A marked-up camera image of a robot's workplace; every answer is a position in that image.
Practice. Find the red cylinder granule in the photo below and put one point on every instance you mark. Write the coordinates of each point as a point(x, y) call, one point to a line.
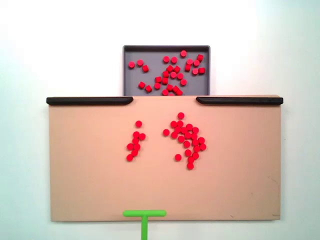
point(196, 63)
point(171, 94)
point(188, 152)
point(173, 75)
point(187, 67)
point(202, 146)
point(180, 76)
point(177, 129)
point(140, 62)
point(195, 130)
point(180, 123)
point(175, 89)
point(174, 135)
point(142, 85)
point(165, 74)
point(201, 70)
point(136, 134)
point(195, 155)
point(130, 146)
point(174, 60)
point(186, 144)
point(190, 165)
point(165, 80)
point(194, 136)
point(129, 157)
point(138, 123)
point(157, 86)
point(173, 123)
point(183, 82)
point(145, 68)
point(165, 92)
point(158, 79)
point(191, 160)
point(166, 132)
point(181, 139)
point(136, 146)
point(195, 71)
point(135, 152)
point(142, 136)
point(170, 68)
point(200, 57)
point(201, 140)
point(135, 140)
point(196, 148)
point(178, 157)
point(166, 59)
point(183, 130)
point(189, 61)
point(169, 87)
point(177, 69)
point(189, 126)
point(195, 142)
point(131, 65)
point(181, 115)
point(179, 92)
point(148, 88)
point(188, 135)
point(183, 53)

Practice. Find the green T-shaped pusher tool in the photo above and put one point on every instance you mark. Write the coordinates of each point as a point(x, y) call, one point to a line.
point(144, 225)

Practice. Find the grey tray container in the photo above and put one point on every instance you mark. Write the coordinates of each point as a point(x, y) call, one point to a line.
point(132, 77)

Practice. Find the beige flat board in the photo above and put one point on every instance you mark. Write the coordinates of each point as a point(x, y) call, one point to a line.
point(87, 175)

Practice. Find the black edge rail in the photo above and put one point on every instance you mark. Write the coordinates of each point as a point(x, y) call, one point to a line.
point(87, 101)
point(240, 101)

